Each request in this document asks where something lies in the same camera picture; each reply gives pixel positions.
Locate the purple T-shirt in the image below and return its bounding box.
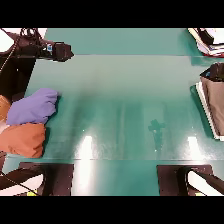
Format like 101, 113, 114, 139
5, 87, 61, 126

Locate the heap of clothes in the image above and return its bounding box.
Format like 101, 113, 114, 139
187, 28, 224, 58

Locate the black garment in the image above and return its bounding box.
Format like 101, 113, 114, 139
199, 62, 224, 83

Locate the brown garment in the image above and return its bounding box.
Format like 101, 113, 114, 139
0, 94, 13, 123

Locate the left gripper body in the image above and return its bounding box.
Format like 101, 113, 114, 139
52, 41, 75, 63

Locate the orange garment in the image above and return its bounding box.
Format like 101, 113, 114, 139
0, 122, 47, 159

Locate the white garment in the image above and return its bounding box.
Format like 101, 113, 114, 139
195, 81, 224, 142

